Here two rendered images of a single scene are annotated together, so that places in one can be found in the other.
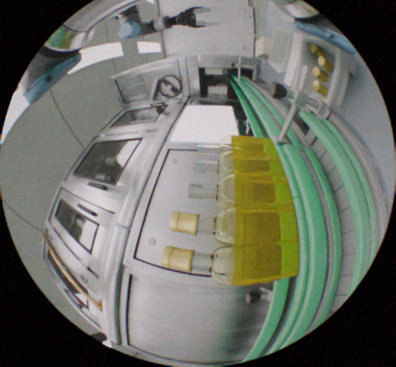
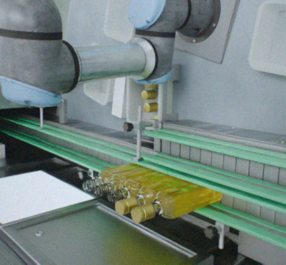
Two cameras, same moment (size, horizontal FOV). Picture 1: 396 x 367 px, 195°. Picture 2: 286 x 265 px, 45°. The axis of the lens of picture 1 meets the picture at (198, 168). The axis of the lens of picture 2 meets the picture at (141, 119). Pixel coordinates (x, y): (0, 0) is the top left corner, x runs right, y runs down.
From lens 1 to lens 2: 0.79 m
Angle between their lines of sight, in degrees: 62
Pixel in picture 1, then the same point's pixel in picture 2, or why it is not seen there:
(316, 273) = (204, 173)
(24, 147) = not seen: outside the picture
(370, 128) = (200, 109)
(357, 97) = (183, 95)
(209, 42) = not seen: outside the picture
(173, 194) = (75, 249)
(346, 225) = (207, 160)
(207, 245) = (146, 255)
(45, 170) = not seen: outside the picture
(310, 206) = (175, 165)
